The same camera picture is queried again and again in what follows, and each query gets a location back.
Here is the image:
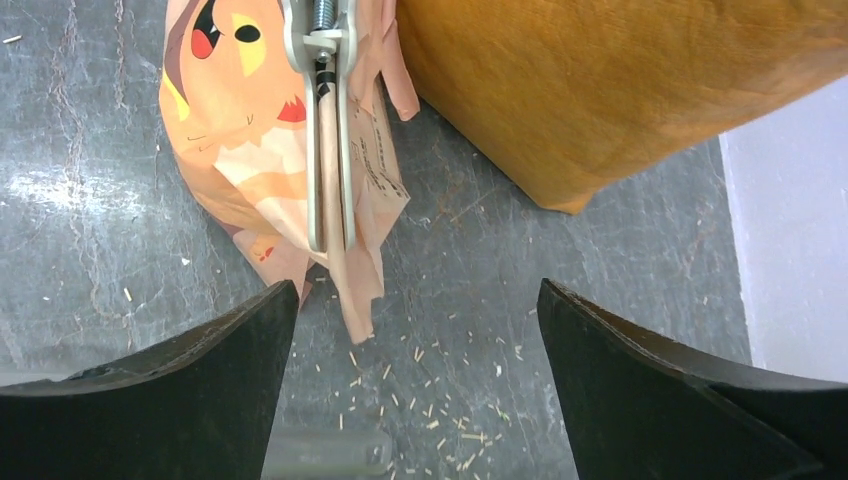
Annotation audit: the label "grey bag sealing clip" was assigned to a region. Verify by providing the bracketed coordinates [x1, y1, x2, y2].
[281, 0, 358, 253]

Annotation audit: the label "clear plastic litter scoop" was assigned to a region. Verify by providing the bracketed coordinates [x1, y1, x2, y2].
[262, 427, 393, 479]

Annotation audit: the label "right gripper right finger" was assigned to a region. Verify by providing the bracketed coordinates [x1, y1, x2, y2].
[537, 279, 847, 479]

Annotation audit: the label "pink cat litter bag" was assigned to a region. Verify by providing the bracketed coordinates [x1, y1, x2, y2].
[159, 1, 420, 344]

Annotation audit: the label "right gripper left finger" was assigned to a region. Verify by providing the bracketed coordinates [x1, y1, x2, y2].
[1, 281, 299, 479]

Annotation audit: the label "orange paper bag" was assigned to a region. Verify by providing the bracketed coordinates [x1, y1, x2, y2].
[397, 0, 847, 214]

